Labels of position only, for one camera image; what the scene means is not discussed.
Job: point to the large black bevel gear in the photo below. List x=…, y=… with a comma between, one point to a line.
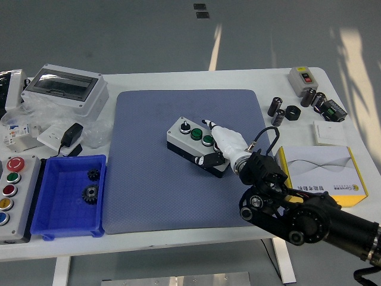
x=90, y=194

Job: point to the black module green terminals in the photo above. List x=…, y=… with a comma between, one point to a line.
x=334, y=110

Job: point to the white and black enclosure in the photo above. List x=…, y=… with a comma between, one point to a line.
x=13, y=89

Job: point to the white wall switch plate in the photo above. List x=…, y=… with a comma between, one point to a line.
x=329, y=133

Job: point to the grey distribution box clear lid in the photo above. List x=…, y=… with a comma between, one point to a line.
x=86, y=102

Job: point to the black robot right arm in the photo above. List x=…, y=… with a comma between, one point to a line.
x=309, y=220

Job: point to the grey four-button control box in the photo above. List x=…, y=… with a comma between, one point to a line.
x=175, y=134

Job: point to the silver metal plate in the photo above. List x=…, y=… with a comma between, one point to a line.
x=175, y=280

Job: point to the grey red-black push switch box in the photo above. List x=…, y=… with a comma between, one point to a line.
x=299, y=80

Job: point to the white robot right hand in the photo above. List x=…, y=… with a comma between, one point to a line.
x=230, y=143

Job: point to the clear plastic bag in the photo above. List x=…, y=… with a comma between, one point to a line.
x=44, y=111

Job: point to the black floor plate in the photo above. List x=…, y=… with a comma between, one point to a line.
x=203, y=15
x=199, y=6

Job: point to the yellow and white carton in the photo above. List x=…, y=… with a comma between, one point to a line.
x=321, y=167

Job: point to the grey-blue table mat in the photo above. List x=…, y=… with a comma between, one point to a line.
x=149, y=178

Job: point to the white circuit breaker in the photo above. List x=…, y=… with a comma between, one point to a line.
x=21, y=137

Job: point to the small black bevel gear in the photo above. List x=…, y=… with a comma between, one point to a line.
x=93, y=174

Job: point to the black hexagonal nut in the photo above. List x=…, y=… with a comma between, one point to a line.
x=289, y=114

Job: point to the white table leg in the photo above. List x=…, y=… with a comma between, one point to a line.
x=285, y=265
x=61, y=271

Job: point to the grey five-button control station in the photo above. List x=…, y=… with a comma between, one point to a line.
x=26, y=193

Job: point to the blue plastic bin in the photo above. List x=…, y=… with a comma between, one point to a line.
x=59, y=208

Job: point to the black cylindrical capacitor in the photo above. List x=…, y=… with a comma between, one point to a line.
x=274, y=106
x=278, y=118
x=307, y=98
x=318, y=100

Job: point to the black power adapter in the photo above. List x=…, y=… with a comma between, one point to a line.
x=73, y=132

